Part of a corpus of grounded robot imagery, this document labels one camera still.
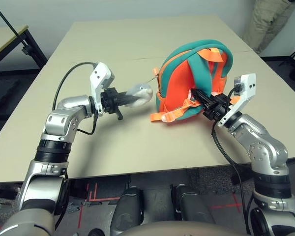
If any beige robot torso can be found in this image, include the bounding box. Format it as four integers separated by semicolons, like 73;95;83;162
88;220;246;236

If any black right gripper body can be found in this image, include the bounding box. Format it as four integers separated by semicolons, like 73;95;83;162
203;94;234;121

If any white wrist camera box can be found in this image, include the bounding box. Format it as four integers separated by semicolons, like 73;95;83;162
216;73;258;128
89;62;116;116

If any bystander in beige trousers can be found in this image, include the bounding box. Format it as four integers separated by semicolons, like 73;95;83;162
242;0;295;54

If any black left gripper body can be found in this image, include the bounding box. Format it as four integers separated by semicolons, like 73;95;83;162
100;87;125;122

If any teal and orange backpack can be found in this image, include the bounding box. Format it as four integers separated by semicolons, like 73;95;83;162
149;39;234;123

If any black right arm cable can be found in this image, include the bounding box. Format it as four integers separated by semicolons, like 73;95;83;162
211;82;251;236

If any dark robot left leg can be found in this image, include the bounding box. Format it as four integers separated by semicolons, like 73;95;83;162
110;186;145;234

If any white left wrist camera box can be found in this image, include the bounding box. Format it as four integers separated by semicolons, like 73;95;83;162
89;62;116;116

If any dark robot leg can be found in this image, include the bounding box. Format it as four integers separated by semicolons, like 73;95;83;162
172;184;214;224
110;186;145;234

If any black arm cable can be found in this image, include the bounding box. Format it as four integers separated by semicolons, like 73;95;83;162
211;82;251;236
53;62;99;136

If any grey white plush toy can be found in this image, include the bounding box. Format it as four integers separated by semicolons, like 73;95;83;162
124;76;159;108

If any dark robot right leg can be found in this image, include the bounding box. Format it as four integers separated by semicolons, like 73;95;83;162
172;184;214;224

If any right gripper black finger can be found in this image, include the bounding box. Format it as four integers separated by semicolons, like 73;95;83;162
190;88;212;102
195;96;208;111

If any black framed side table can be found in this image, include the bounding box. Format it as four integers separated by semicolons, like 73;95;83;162
0;24;49;72

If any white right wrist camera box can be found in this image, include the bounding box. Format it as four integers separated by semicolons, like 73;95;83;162
216;73;258;128

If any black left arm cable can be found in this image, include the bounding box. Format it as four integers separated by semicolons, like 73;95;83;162
53;62;99;136

